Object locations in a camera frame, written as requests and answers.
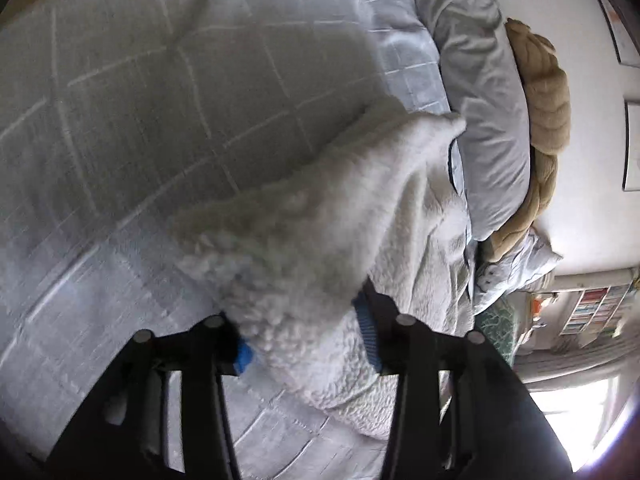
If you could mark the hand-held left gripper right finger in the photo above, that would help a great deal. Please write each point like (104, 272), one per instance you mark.
(369, 331)

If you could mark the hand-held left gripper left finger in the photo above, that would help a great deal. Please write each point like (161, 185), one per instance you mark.
(245, 355)

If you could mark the white fleece zip jacket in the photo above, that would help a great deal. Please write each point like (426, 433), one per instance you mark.
(325, 210)

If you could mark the green coral print pillow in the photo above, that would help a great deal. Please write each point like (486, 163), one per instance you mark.
(497, 327)

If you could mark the white cartoon print pillow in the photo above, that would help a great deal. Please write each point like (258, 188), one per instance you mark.
(525, 261)

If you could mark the cluttered white shelf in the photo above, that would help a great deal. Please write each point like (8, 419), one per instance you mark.
(592, 310)

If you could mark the grey pillow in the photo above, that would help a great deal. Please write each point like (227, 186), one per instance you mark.
(480, 110)

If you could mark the light blue grid bed sheet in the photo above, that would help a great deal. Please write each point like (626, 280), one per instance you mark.
(125, 110)

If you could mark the brown quilted blanket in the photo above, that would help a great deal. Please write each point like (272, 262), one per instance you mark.
(545, 95)

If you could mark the framed wall picture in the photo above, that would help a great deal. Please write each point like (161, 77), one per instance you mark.
(632, 146)
(617, 20)

